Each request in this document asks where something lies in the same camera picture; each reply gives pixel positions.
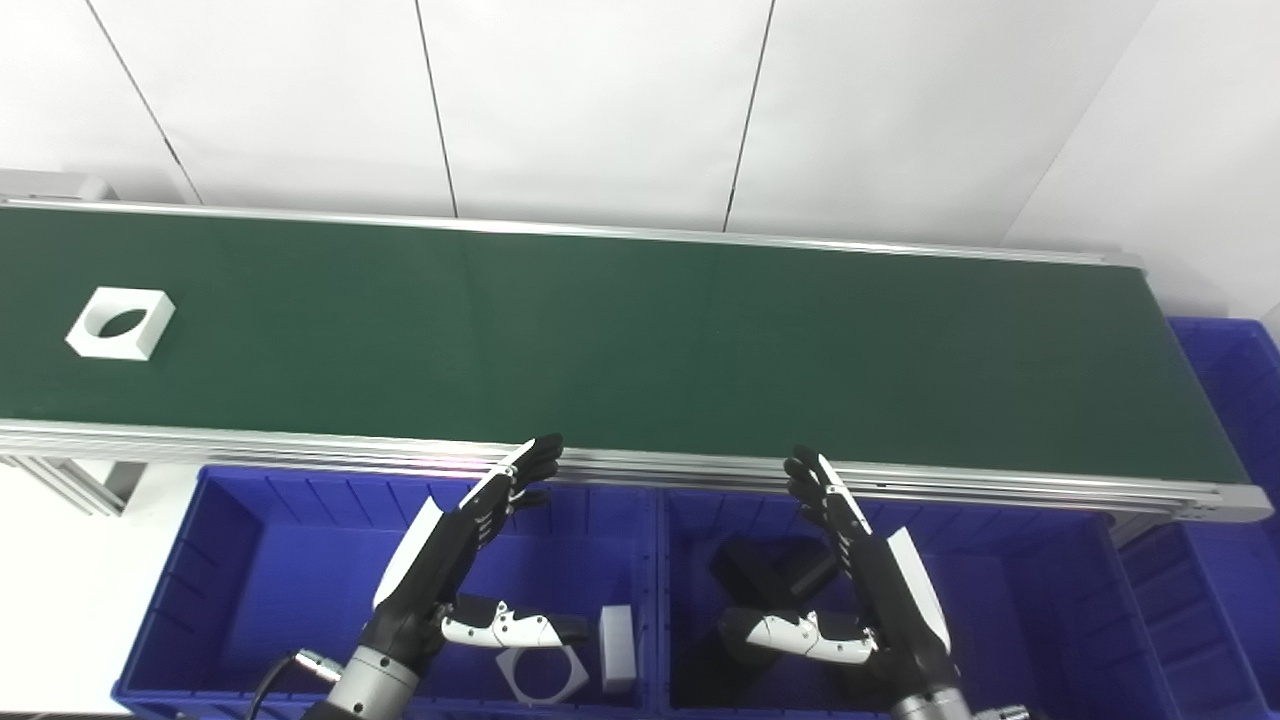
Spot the aluminium conveyor support leg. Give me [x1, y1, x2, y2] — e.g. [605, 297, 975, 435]
[0, 455, 146, 518]

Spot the blue bin with white parts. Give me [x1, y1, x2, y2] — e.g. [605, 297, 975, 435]
[112, 465, 661, 720]

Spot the green conveyor belt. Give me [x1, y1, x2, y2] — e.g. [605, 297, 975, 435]
[0, 205, 1251, 486]
[0, 198, 1273, 523]

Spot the white rectangular block part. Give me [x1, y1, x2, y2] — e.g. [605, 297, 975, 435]
[598, 605, 638, 694]

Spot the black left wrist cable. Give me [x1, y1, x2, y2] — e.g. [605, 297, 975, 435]
[248, 650, 346, 720]

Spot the grey conveyor end housing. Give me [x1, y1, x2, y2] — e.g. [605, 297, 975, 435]
[0, 170, 119, 204]

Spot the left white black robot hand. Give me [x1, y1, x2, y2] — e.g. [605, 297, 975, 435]
[358, 433, 593, 681]

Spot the black block part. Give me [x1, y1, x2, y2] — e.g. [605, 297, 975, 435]
[710, 535, 841, 609]
[685, 640, 871, 716]

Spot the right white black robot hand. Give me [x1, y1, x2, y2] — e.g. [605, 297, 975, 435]
[716, 445, 966, 706]

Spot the empty blue plastic bin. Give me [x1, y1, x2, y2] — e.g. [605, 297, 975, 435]
[1120, 318, 1280, 720]

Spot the blue bin with black parts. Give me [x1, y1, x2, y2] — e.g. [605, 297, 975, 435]
[655, 487, 1181, 720]

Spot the white square part with hole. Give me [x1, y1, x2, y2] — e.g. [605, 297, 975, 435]
[497, 645, 591, 706]
[65, 287, 176, 362]

